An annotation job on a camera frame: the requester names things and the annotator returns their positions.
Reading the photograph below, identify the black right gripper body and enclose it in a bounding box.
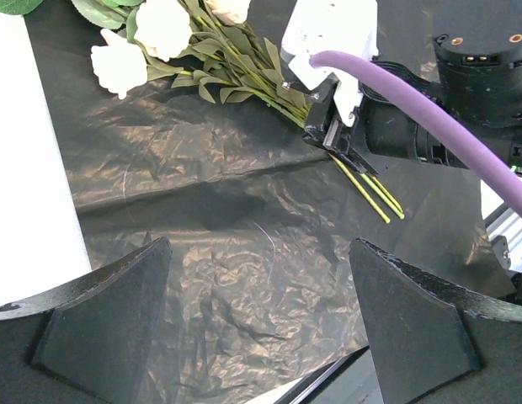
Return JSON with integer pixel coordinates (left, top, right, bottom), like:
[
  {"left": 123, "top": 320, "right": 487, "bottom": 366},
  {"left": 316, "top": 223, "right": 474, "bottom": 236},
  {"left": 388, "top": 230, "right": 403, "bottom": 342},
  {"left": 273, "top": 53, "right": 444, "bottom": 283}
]
[{"left": 304, "top": 1, "right": 522, "bottom": 173}]

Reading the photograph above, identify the pink and white flower bouquet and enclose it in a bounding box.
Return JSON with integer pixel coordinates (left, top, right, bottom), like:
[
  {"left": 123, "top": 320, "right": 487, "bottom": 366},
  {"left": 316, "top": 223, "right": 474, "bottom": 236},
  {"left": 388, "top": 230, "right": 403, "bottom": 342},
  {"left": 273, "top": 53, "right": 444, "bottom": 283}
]
[{"left": 0, "top": 0, "right": 406, "bottom": 224}]

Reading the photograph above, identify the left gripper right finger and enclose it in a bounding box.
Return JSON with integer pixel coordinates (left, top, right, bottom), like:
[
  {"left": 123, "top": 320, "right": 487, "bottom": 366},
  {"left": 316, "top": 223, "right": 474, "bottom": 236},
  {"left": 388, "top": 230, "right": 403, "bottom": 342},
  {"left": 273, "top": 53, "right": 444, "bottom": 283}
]
[{"left": 349, "top": 239, "right": 522, "bottom": 403}]

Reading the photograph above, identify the aluminium rail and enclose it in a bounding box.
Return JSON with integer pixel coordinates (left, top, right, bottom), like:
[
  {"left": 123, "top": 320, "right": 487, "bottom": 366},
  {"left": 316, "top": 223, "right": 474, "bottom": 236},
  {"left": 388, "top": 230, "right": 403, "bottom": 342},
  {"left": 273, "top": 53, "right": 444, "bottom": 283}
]
[{"left": 485, "top": 203, "right": 522, "bottom": 273}]

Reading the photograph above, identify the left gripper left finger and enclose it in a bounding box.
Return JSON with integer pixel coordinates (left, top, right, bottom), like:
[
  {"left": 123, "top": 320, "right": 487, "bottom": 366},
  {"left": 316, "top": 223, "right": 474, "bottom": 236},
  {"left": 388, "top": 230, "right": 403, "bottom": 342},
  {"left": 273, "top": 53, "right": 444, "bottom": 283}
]
[{"left": 0, "top": 237, "right": 172, "bottom": 403}]

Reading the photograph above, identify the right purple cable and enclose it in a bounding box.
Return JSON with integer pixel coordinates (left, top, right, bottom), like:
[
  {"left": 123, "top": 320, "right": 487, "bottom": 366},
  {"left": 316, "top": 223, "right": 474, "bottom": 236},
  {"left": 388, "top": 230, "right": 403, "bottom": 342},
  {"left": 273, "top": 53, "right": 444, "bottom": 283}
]
[{"left": 309, "top": 50, "right": 522, "bottom": 224}]

